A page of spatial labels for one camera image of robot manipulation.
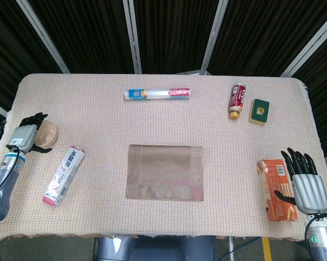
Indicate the white pink toothpaste box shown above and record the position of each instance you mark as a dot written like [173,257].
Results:
[64,175]

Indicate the plastic wrap roll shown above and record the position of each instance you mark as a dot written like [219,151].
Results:
[156,94]

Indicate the metal table leg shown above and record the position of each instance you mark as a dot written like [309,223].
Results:
[230,248]

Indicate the brown woven placemat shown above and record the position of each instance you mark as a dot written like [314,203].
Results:
[164,171]

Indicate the green yellow sponge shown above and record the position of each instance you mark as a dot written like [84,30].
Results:
[259,111]

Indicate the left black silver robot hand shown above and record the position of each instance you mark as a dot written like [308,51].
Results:
[22,137]

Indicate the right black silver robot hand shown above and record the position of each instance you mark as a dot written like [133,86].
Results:
[310,193]

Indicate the beige woven tablecloth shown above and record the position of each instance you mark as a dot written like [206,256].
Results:
[98,108]

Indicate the orange snack box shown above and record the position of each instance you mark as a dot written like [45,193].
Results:
[272,179]

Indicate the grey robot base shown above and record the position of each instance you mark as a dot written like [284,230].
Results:
[152,248]

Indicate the dark screen panel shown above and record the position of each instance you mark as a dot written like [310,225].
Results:
[8,54]
[261,32]
[174,32]
[325,81]
[84,35]

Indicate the light brown bowl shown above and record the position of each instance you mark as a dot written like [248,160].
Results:
[48,133]

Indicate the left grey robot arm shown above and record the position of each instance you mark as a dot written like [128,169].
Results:
[3,176]

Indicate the red bottle with yellow cap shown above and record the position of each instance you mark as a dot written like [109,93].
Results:
[237,100]

